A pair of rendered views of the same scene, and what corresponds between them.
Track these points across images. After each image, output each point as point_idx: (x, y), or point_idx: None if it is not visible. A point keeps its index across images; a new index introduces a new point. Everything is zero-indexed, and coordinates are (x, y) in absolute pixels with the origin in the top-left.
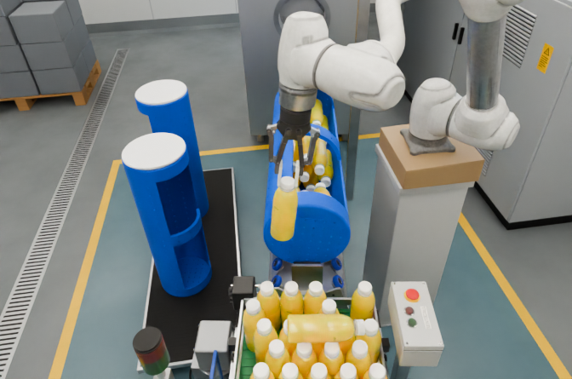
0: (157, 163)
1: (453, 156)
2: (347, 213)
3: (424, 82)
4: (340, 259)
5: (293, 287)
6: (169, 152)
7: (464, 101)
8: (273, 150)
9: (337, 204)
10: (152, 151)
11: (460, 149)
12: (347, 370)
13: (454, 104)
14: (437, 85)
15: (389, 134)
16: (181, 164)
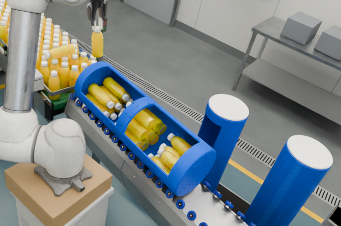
0: (212, 99)
1: (34, 164)
2: (83, 95)
3: (77, 125)
4: (82, 122)
5: (83, 64)
6: (218, 107)
7: (32, 109)
8: (104, 12)
9: (85, 74)
10: (227, 104)
11: (29, 174)
12: (45, 51)
13: (42, 126)
14: (62, 120)
15: (100, 169)
16: (208, 112)
